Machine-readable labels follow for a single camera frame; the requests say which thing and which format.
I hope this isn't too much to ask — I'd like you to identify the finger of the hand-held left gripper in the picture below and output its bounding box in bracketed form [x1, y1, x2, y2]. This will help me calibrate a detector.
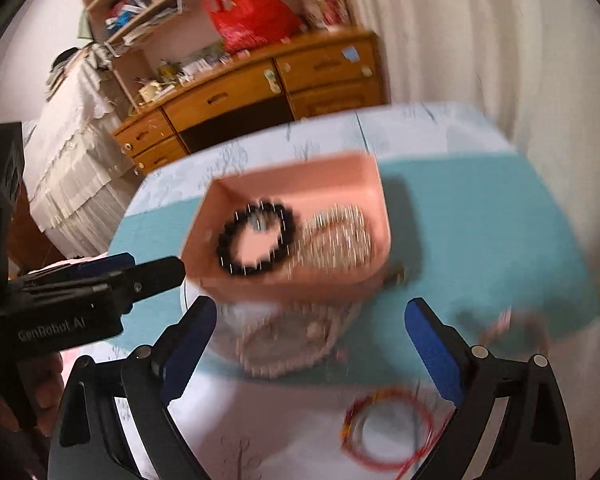
[87, 256, 187, 313]
[27, 253, 137, 286]

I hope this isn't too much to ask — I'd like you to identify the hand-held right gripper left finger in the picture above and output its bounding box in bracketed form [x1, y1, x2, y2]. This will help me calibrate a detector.
[47, 296, 218, 480]

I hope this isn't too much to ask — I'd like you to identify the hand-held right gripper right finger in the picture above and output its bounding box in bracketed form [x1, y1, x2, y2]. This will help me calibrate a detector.
[404, 297, 577, 480]

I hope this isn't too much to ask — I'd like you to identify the pink jewelry tray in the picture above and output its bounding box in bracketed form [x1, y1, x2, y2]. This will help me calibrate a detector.
[180, 154, 393, 306]

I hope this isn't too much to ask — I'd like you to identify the person's left hand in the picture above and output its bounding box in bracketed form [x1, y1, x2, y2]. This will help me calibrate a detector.
[0, 351, 65, 433]

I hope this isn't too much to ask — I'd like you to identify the white lace cloth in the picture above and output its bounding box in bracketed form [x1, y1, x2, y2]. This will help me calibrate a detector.
[22, 42, 141, 256]

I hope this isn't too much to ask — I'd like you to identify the teal table mat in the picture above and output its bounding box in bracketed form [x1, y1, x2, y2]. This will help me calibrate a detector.
[107, 152, 600, 381]

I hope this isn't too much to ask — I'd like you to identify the pale printed tablecloth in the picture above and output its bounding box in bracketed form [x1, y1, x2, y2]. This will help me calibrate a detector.
[62, 102, 600, 480]

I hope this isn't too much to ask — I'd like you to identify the wooden desk with drawers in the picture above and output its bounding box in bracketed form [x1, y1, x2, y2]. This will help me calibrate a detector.
[112, 30, 388, 176]

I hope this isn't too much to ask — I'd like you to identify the wooden shelf unit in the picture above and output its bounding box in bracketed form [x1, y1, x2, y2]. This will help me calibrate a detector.
[75, 0, 353, 111]

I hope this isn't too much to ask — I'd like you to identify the red plastic bag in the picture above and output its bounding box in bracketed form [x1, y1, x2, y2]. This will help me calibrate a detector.
[202, 0, 303, 56]

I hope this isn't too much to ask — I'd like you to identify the white curtain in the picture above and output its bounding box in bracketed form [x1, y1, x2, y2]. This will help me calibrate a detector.
[337, 0, 600, 281]

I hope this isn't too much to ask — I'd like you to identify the thin pink bracelet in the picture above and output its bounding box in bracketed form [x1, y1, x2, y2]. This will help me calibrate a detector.
[477, 307, 551, 353]

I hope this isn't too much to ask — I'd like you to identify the red string bracelet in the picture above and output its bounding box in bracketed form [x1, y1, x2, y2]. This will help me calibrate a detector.
[341, 387, 453, 473]

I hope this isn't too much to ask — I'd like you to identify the pearl bead necklace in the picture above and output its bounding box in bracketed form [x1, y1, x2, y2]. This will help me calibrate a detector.
[235, 302, 348, 378]

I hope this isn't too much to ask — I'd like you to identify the black bead bracelet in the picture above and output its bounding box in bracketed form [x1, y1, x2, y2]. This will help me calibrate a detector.
[215, 200, 301, 278]

